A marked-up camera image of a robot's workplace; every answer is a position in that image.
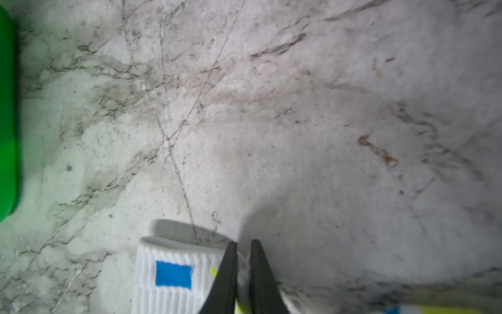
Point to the green plastic basket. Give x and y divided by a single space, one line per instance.
10 160

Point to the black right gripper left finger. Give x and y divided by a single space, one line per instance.
223 294

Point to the white sock blue yellow patches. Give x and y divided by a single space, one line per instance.
174 277

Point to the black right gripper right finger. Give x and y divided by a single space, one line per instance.
265 297

